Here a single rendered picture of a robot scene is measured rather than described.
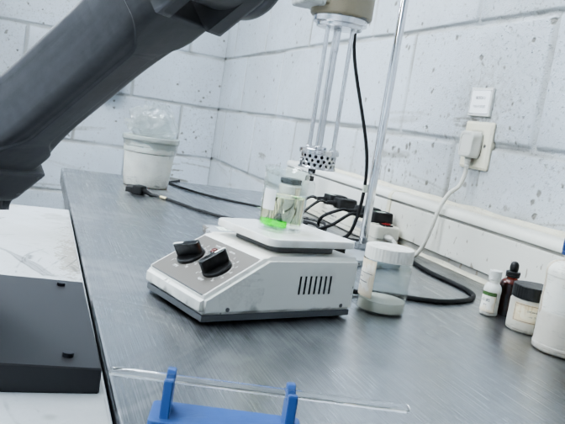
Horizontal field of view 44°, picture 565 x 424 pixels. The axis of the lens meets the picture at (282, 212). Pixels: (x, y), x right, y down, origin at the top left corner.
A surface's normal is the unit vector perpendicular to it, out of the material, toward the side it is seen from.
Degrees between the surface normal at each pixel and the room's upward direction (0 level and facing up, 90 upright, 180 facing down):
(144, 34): 141
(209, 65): 90
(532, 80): 90
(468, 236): 90
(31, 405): 0
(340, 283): 90
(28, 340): 2
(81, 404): 0
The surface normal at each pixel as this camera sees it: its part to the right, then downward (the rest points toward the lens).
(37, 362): 0.18, -0.98
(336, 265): 0.58, 0.19
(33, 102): -0.48, 0.04
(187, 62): 0.32, 0.16
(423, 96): -0.93, -0.11
